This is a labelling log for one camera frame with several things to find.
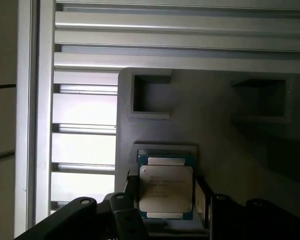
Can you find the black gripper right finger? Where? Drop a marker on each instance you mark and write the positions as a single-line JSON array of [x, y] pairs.
[[240, 220]]

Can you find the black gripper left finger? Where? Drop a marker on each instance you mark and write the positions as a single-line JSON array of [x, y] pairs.
[[65, 217]]

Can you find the silver CPU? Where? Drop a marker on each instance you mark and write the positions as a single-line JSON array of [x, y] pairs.
[[165, 187]]

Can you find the grey plastic parts rack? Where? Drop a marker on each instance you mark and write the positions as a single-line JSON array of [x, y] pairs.
[[190, 125]]

